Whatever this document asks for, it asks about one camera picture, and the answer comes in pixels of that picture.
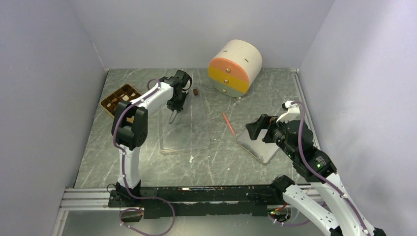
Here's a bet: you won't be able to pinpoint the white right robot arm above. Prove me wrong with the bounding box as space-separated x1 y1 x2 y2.
245 101 386 236

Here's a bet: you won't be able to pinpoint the red pen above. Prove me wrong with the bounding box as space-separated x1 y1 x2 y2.
222 113 236 136

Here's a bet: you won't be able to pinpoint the aluminium frame rail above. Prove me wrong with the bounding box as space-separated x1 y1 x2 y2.
52 187 113 236

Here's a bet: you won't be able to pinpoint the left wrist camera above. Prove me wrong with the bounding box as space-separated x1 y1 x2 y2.
170 70 193 91

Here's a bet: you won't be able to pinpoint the clear plastic tray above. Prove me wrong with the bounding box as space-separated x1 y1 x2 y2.
157 86 210 155

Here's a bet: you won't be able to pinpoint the black metal tongs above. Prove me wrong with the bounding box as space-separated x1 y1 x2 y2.
169 110 178 124

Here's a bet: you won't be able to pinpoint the round pastel drawer cabinet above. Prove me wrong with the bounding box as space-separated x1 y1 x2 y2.
208 39 263 98

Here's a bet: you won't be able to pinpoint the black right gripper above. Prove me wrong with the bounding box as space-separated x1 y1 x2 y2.
245 113 297 159

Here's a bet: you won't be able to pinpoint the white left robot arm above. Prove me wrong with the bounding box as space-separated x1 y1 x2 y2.
112 77 193 207

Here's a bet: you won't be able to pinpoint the gold chocolate tin box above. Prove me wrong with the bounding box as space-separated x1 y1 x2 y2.
100 84 142 117

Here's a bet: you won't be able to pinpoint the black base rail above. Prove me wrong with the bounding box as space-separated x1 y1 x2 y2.
108 184 285 219

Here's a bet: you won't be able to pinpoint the silver tin lid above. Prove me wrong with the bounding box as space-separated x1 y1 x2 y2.
237 129 279 164

